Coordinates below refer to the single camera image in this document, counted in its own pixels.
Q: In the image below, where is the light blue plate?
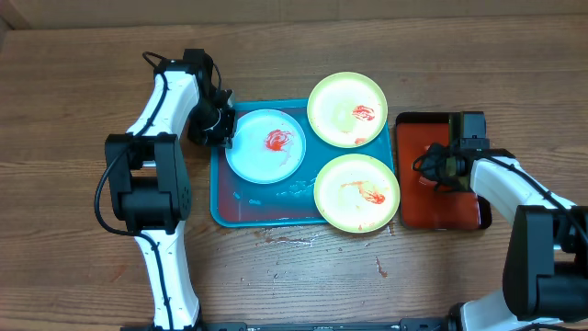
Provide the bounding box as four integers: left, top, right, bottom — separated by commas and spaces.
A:
225, 108, 306, 184

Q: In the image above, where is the green plate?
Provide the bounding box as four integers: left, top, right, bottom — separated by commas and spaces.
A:
313, 154, 401, 234
307, 72, 388, 148

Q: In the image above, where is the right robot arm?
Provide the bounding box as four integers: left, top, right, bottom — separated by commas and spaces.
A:
413, 112, 587, 331

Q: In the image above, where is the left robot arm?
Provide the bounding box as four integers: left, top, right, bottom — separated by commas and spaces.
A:
94, 49, 237, 330

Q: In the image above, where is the black tray with red water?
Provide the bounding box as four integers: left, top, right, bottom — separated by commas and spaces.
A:
395, 112, 492, 230

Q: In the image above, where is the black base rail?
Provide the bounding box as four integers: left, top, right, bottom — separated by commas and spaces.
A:
119, 316, 454, 331

